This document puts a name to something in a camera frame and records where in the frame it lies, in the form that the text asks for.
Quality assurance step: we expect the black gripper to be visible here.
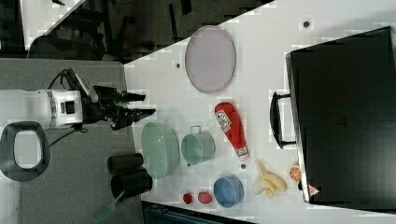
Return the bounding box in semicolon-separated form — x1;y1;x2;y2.
81;86;156;131

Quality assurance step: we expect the red plush ketchup bottle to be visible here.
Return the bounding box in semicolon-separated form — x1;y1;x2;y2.
215;102;249;161

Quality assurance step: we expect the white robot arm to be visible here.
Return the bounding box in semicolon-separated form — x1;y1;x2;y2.
1;86;155;182

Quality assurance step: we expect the green strainer basket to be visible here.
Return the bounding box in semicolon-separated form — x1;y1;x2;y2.
141;122;179;179

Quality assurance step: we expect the green mug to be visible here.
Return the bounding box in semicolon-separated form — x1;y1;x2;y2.
181;125;216;165

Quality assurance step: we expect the lilac round plate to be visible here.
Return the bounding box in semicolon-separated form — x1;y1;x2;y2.
185;25;235;93

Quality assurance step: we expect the small red toy fruit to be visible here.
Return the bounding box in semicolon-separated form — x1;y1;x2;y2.
183;193;193;204

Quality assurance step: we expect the green spatula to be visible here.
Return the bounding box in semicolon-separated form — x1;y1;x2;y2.
92;191;124;224

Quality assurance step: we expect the red toy strawberry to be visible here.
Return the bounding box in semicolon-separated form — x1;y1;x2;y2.
198;191;213;204

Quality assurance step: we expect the blue bowl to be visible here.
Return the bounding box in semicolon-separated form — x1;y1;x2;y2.
213;175;245;208

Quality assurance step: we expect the peeled toy banana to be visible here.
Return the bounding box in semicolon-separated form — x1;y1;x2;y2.
252;159;287;199

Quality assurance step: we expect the toy orange slice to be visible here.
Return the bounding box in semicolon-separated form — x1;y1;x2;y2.
290;165;302;182

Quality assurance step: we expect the black toaster oven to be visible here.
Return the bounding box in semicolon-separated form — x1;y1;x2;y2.
285;26;396;214

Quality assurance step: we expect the black camera cable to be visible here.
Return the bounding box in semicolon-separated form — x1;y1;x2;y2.
47;68;82;91

